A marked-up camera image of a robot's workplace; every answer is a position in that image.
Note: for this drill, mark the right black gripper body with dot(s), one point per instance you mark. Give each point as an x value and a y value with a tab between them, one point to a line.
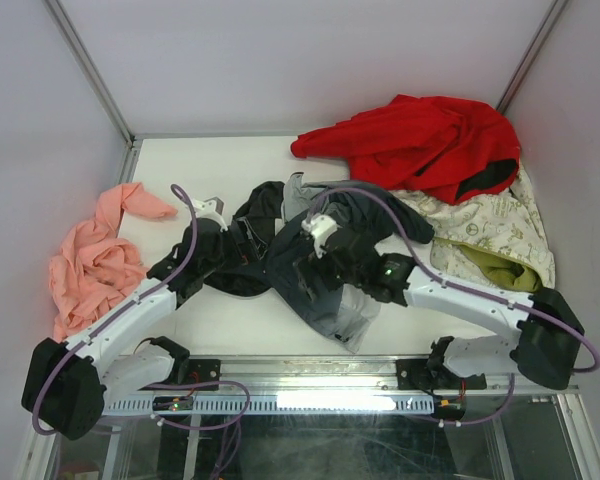
331	275

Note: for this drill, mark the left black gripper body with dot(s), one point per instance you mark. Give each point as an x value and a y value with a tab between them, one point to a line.
228	253

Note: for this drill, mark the dark grey zip jacket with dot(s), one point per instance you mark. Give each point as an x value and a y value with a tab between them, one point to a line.
274	212

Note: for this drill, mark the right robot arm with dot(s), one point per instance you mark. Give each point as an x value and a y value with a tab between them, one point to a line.
536	335

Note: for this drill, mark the red jacket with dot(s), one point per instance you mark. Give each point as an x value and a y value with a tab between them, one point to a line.
449	148

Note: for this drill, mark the pink cloth garment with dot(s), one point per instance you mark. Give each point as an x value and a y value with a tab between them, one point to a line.
95	269

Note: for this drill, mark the cream patterned garment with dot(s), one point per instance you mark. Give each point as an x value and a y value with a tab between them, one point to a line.
492	240

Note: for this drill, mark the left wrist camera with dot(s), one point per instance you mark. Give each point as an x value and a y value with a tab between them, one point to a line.
211	209

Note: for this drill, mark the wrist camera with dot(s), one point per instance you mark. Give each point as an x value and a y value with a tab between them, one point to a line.
211	209
320	228

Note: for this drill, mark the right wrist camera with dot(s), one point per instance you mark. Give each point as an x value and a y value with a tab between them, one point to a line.
320	228

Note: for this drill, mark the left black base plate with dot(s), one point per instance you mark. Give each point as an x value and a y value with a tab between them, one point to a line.
200	371

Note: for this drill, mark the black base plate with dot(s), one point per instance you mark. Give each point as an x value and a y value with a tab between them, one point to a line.
420	374
200	371

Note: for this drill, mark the aluminium front rail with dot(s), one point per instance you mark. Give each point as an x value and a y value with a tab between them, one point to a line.
310	372

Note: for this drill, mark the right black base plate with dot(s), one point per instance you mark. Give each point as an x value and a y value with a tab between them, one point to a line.
420	374

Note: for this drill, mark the white slotted cable duct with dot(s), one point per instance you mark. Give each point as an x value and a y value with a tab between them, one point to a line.
282	403

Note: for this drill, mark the left aluminium corner post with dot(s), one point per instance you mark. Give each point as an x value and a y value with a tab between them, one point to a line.
78	49

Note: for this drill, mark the aluminium corner post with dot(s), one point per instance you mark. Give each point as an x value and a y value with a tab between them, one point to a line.
78	49
548	23

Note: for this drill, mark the right aluminium corner post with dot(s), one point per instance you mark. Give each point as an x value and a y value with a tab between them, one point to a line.
548	23

